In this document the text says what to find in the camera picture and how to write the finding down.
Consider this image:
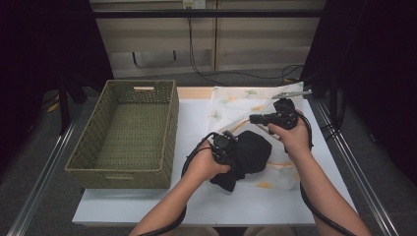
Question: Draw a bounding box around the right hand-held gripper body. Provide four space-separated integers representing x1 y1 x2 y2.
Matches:
271 89 313 131

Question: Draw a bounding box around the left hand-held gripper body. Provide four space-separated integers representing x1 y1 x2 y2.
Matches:
210 130 239 165

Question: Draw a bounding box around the black cloth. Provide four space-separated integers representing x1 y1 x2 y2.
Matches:
209 130 273 193

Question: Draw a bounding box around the white leaf-print mesh laundry bag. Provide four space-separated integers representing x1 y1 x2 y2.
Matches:
208 82 307 191

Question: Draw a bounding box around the green woven basket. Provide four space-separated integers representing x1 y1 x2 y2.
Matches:
64 79 180 190

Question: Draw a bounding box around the person's right hand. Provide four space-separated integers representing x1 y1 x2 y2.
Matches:
267 110 313 162

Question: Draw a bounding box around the person's left hand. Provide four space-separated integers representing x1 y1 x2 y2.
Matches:
181 148 232 185

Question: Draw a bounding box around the black metal stand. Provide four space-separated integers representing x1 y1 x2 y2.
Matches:
56 73 89 136
309 68 347 132

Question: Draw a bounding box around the white board sheet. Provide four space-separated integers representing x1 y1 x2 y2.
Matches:
72 97 359 228

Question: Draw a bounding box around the person's right leg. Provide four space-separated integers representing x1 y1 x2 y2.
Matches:
244 226 298 236

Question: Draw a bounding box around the dark curtain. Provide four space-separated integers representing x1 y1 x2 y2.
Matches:
298 0 417 186
0 0 114 175

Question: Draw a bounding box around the yellow floor tape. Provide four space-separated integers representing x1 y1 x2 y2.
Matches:
45 94 61 114

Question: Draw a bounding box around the right hand-held gripper cable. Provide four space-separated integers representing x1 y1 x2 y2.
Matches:
284 103 358 236

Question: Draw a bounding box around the black wall cable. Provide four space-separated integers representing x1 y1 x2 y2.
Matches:
187 7 304 87

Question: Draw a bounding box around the white wall outlet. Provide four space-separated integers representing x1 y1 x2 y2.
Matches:
182 0 207 10

